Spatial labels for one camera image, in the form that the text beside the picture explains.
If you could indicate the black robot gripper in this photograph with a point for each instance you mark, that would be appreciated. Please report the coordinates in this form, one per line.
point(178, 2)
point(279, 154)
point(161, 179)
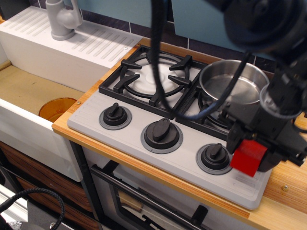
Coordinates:
point(252, 122)

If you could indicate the red wooden cube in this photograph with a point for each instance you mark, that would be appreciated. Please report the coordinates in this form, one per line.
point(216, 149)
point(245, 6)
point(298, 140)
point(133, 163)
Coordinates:
point(247, 157)

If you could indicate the small stainless steel pan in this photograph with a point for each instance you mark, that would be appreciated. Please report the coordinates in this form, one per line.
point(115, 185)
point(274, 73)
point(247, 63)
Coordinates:
point(215, 78)

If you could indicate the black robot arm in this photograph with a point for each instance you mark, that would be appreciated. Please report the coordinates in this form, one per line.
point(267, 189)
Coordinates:
point(277, 28)

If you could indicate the black right stove knob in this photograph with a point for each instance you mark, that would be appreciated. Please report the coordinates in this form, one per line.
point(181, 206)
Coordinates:
point(214, 159)

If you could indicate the black stove knob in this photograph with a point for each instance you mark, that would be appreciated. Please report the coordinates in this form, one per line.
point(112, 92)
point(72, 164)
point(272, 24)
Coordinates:
point(214, 159)
point(162, 137)
point(115, 117)

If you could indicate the black middle stove knob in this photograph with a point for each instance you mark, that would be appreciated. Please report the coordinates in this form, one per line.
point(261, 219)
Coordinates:
point(162, 137)

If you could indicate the grey toy stove top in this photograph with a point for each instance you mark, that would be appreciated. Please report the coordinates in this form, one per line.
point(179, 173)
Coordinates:
point(234, 186)

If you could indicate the black left stove knob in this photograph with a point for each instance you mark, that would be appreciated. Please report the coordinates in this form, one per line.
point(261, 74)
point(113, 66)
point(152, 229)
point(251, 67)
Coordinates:
point(115, 117)

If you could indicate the black right burner grate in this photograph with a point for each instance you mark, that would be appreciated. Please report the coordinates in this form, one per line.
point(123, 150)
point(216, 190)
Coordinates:
point(193, 102)

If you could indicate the black burner grate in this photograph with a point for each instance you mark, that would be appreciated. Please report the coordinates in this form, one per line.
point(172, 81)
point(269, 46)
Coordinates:
point(133, 81)
point(193, 102)

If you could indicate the black left burner grate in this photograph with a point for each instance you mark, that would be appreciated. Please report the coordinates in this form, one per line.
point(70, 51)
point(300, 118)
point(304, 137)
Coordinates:
point(133, 81)

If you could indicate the orange translucent plate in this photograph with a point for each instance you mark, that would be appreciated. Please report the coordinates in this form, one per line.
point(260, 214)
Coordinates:
point(54, 109)

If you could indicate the wood grain drawer fronts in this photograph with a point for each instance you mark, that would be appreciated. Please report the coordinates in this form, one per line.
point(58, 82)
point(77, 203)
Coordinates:
point(29, 173)

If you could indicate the grey toy faucet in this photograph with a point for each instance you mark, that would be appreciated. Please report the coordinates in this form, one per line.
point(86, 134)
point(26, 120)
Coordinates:
point(63, 22)

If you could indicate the white toy sink unit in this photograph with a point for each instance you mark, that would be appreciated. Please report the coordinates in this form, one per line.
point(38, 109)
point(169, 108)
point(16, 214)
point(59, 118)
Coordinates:
point(40, 69)

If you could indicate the oven door with black handle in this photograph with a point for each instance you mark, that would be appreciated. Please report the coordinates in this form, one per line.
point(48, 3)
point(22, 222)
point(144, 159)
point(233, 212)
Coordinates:
point(149, 205)

